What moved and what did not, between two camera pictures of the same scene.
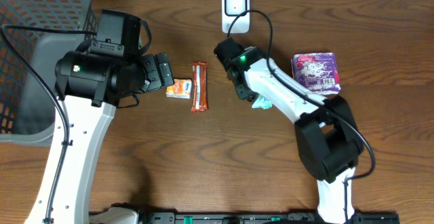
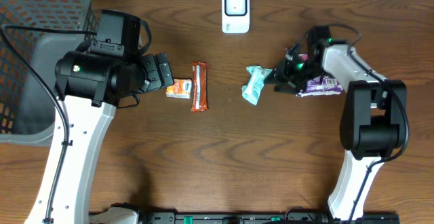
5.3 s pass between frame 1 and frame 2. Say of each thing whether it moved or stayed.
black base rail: stayed
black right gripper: moved
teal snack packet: moved
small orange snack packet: stayed
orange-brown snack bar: stayed
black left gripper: stayed
